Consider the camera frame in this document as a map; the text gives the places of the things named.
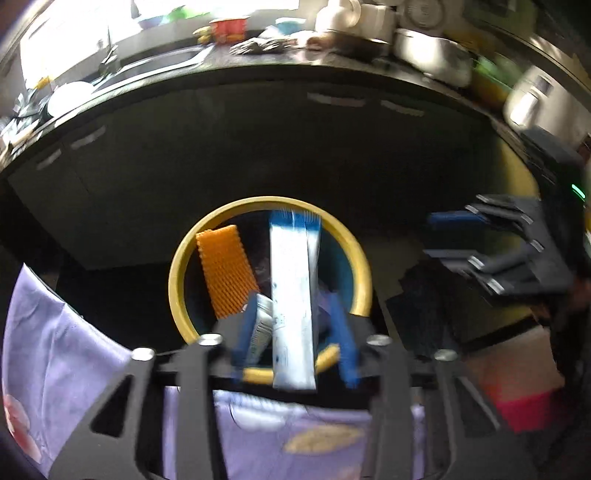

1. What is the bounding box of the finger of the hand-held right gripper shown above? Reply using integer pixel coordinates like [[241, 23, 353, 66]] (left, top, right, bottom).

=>
[[422, 247, 575, 298], [426, 194, 550, 241]]

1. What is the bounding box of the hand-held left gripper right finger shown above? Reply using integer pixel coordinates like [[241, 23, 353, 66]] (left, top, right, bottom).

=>
[[325, 291, 539, 480]]

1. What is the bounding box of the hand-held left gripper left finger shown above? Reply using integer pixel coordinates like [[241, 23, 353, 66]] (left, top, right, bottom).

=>
[[46, 295, 259, 480]]

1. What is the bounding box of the long white blue-ended packet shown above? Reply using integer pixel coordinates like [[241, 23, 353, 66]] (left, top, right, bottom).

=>
[[269, 210, 322, 392]]

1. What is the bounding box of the orange foam mesh sleeve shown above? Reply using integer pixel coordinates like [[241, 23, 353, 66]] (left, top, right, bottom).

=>
[[196, 224, 260, 320]]

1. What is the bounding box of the yellow-rimmed trash bin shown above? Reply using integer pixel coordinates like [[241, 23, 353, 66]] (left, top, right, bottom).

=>
[[168, 198, 372, 385]]

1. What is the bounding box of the white kitchen appliance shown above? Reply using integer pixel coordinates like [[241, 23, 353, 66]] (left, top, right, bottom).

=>
[[503, 65, 587, 144]]

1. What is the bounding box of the red plastic stool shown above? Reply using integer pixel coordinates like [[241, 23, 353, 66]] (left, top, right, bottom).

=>
[[489, 388, 568, 433]]

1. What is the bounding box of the white cooking pot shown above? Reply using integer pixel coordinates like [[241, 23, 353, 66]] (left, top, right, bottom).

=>
[[392, 28, 474, 88]]

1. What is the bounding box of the dark lower cabinet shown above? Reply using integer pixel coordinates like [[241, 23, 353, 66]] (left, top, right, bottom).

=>
[[0, 78, 541, 278]]

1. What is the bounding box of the purple floral tablecloth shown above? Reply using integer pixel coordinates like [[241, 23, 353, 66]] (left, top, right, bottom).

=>
[[0, 263, 428, 480]]

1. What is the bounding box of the brown bowl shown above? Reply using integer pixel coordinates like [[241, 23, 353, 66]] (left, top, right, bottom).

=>
[[307, 32, 393, 60]]

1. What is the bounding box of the black kitchen countertop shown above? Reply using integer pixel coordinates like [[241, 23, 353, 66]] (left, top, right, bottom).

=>
[[0, 44, 522, 176]]

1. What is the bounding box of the white jug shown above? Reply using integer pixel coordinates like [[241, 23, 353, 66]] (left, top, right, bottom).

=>
[[315, 0, 363, 33]]

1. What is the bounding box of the blue sponge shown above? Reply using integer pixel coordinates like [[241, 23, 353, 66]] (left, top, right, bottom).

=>
[[277, 18, 319, 36]]

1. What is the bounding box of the patterned rag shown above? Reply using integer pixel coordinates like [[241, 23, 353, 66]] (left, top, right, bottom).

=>
[[229, 37, 296, 55]]

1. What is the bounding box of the steel sink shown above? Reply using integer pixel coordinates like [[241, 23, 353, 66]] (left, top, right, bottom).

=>
[[92, 44, 215, 90]]

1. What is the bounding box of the red cup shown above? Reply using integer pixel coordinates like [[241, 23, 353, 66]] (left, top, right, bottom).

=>
[[210, 16, 247, 44]]

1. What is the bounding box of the white plate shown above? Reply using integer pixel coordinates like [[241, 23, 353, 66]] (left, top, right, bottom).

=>
[[46, 80, 93, 118]]

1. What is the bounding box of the steel kitchen faucet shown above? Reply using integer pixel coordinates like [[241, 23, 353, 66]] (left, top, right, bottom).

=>
[[99, 28, 122, 77]]

